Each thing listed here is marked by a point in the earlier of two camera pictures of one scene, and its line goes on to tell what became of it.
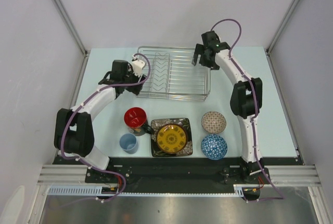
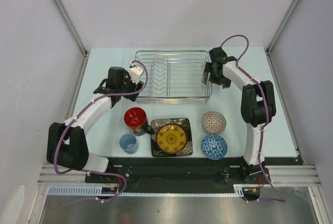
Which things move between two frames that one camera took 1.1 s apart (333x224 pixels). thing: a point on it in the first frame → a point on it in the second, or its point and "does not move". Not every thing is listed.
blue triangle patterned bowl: x=214 y=147 does not move
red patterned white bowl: x=213 y=122 does not move
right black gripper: x=200 y=50 → x=225 y=81
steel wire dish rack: x=171 y=76 does not move
